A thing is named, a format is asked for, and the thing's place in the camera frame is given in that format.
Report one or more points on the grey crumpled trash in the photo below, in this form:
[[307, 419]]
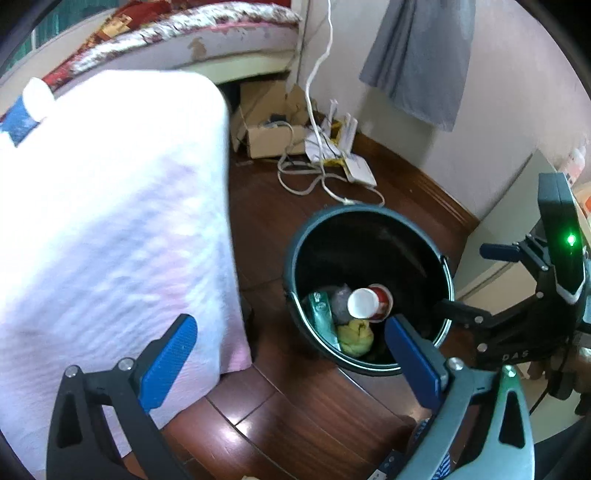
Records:
[[338, 299]]

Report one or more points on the grey hanging curtain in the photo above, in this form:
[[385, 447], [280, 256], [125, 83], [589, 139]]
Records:
[[420, 58]]

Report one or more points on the red paper cup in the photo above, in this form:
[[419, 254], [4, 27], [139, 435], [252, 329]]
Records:
[[373, 303]]

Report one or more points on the green snack wrapper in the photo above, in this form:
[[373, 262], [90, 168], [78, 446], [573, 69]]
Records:
[[320, 314]]

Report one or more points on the bed with floral sheet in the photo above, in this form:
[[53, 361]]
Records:
[[225, 42]]

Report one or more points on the blue paper cup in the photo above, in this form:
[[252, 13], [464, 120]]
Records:
[[27, 112]]

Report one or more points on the yellow crumpled trash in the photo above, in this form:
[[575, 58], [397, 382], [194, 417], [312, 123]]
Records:
[[355, 338]]

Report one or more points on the black trash bucket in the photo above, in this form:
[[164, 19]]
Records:
[[344, 249]]

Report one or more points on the open cardboard box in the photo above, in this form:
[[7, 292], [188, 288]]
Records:
[[269, 120]]

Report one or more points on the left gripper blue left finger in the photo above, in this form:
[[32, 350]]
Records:
[[161, 361]]

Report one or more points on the pink floral table cloth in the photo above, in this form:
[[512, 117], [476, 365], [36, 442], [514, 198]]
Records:
[[114, 221]]

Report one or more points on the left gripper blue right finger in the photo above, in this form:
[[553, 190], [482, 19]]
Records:
[[421, 362]]

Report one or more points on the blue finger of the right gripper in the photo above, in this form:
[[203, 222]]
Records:
[[464, 315], [501, 252]]

